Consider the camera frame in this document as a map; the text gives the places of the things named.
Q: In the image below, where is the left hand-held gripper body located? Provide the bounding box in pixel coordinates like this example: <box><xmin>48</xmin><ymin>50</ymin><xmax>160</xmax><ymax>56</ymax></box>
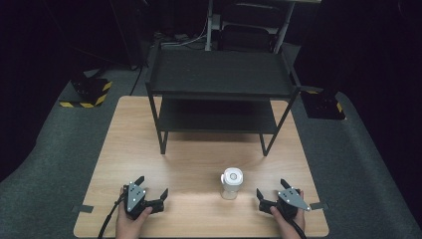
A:
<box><xmin>123</xmin><ymin>181</ymin><xmax>165</xmax><ymax>221</ymax></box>

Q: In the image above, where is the black yellow striped stand base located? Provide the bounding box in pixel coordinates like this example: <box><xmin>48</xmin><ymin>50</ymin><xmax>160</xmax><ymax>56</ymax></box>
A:
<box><xmin>58</xmin><ymin>77</ymin><xmax>113</xmax><ymax>110</ymax></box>
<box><xmin>300</xmin><ymin>89</ymin><xmax>347</xmax><ymax>120</ymax></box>

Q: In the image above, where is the black two-tier shelf rack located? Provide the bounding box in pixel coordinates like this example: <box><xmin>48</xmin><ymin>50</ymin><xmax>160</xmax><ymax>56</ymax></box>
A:
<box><xmin>144</xmin><ymin>41</ymin><xmax>324</xmax><ymax>157</ymax></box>

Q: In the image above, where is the white floor cable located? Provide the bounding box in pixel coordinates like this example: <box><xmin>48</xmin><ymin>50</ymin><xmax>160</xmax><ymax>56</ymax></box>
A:
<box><xmin>154</xmin><ymin>18</ymin><xmax>209</xmax><ymax>48</ymax></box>

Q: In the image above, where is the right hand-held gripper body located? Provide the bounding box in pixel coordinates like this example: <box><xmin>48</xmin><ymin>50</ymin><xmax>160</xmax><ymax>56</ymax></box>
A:
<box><xmin>258</xmin><ymin>187</ymin><xmax>313</xmax><ymax>221</ymax></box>

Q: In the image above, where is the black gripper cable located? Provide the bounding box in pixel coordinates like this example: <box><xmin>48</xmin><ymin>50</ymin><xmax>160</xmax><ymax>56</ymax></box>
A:
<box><xmin>289</xmin><ymin>218</ymin><xmax>309</xmax><ymax>239</ymax></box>
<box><xmin>97</xmin><ymin>193</ymin><xmax>126</xmax><ymax>239</ymax></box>

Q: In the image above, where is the person's left hand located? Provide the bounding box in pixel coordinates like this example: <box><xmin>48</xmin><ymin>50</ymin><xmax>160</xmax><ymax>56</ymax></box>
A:
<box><xmin>114</xmin><ymin>187</ymin><xmax>154</xmax><ymax>239</ymax></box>

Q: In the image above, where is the black chair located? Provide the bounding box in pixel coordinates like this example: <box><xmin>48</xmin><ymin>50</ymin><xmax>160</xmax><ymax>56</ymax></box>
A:
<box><xmin>219</xmin><ymin>2</ymin><xmax>281</xmax><ymax>53</ymax></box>

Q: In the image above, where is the person's right hand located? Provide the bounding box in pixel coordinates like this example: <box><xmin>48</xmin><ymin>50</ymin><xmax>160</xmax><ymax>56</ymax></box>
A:
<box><xmin>269</xmin><ymin>205</ymin><xmax>307</xmax><ymax>239</ymax></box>

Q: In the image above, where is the white metal desk frame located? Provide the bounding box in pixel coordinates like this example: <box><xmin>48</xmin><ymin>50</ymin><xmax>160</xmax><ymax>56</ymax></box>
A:
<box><xmin>204</xmin><ymin>0</ymin><xmax>322</xmax><ymax>55</ymax></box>

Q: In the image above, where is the white bottle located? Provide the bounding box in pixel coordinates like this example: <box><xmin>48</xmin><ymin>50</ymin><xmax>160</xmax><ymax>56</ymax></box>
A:
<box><xmin>220</xmin><ymin>166</ymin><xmax>245</xmax><ymax>201</ymax></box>

